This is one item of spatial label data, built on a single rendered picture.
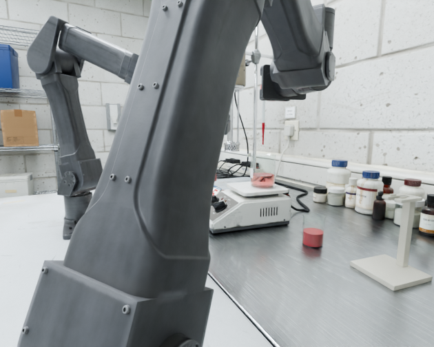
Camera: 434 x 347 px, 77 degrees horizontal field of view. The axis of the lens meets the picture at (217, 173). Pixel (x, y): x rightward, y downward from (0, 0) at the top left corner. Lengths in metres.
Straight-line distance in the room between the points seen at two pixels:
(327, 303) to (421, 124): 0.65
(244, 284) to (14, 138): 2.38
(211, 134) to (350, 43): 0.99
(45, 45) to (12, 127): 1.96
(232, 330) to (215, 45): 0.30
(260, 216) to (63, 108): 0.50
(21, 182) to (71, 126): 2.05
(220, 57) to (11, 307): 0.41
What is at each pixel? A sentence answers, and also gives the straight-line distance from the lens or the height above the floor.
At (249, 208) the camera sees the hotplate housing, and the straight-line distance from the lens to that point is 0.62.
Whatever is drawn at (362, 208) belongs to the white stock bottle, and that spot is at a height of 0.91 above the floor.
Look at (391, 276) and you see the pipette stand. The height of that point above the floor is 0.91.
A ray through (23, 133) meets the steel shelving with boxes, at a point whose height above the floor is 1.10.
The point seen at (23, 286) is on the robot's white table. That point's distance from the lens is 0.52.
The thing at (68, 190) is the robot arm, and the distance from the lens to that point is 0.70.
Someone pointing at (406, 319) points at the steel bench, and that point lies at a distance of 0.44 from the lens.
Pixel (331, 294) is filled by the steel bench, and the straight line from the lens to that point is 0.45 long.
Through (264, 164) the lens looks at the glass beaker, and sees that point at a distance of 0.65.
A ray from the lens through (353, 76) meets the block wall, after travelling 1.09.
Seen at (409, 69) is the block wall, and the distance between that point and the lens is 0.99.
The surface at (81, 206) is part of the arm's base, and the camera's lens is 0.71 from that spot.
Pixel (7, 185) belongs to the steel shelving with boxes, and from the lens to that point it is 2.75.
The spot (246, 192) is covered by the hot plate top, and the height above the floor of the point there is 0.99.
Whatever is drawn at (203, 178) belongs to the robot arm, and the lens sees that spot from 0.15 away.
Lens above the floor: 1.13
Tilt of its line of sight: 9 degrees down
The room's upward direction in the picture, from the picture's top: straight up
